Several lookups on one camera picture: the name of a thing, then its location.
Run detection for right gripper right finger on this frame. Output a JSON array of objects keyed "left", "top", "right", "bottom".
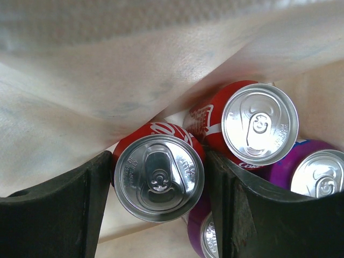
[{"left": 205, "top": 150, "right": 343, "bottom": 257}]

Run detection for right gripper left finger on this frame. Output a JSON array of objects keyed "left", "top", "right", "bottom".
[{"left": 1, "top": 150, "right": 112, "bottom": 257}]

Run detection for purple can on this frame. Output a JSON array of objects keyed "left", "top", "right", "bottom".
[
  {"left": 187, "top": 192, "right": 219, "bottom": 257},
  {"left": 257, "top": 139, "right": 343, "bottom": 198}
]

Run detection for red can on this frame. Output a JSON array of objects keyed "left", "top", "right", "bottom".
[
  {"left": 111, "top": 121, "right": 205, "bottom": 223},
  {"left": 183, "top": 81, "right": 299, "bottom": 170}
]

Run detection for beige canvas bag orange handles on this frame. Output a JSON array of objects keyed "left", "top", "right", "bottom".
[{"left": 0, "top": 0, "right": 344, "bottom": 258}]

